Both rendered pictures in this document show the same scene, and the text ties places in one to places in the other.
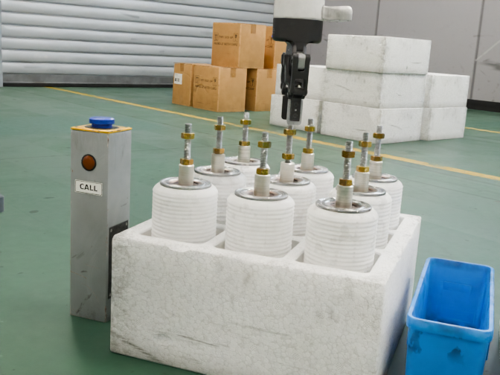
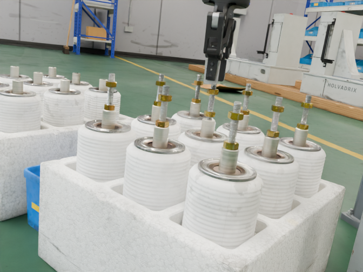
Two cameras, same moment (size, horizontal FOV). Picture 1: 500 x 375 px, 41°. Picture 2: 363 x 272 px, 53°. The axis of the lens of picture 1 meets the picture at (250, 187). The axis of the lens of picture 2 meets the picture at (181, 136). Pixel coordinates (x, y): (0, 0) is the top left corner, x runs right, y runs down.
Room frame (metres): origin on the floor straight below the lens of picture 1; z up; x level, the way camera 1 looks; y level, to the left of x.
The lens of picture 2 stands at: (1.62, 0.09, 0.40)
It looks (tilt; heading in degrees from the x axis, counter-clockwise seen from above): 14 degrees down; 198
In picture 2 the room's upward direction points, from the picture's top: 7 degrees clockwise
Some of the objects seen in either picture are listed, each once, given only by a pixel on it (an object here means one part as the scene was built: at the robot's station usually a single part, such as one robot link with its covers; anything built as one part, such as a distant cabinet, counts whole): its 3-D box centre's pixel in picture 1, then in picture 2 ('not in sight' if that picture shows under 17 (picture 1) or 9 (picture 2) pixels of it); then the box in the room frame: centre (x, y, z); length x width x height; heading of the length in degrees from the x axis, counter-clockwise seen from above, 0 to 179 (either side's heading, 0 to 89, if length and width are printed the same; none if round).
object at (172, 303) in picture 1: (279, 277); (194, 221); (1.03, -0.06, 0.09); 0.39 x 0.39 x 0.18; 70
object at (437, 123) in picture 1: (418, 119); not in sight; (3.94, -0.97, 0.09); 0.39 x 0.39 x 0.18; 45
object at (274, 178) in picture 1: (286, 181); (206, 136); (1.03, -0.06, 0.25); 0.08 x 0.08 x 0.01
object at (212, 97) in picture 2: (289, 144); (210, 103); (1.03, -0.06, 0.31); 0.01 x 0.01 x 0.08
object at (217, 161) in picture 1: (217, 164); (270, 147); (1.07, 0.05, 0.26); 0.02 x 0.02 x 0.03
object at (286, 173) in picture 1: (286, 172); (207, 128); (1.03, -0.06, 0.26); 0.02 x 0.02 x 0.03
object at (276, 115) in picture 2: (219, 139); (275, 122); (1.07, 0.05, 0.30); 0.01 x 0.01 x 0.08
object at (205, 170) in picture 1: (217, 171); (268, 155); (1.07, 0.05, 0.25); 0.08 x 0.08 x 0.01
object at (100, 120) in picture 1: (101, 123); not in sight; (1.06, 0.24, 0.32); 0.04 x 0.04 x 0.02
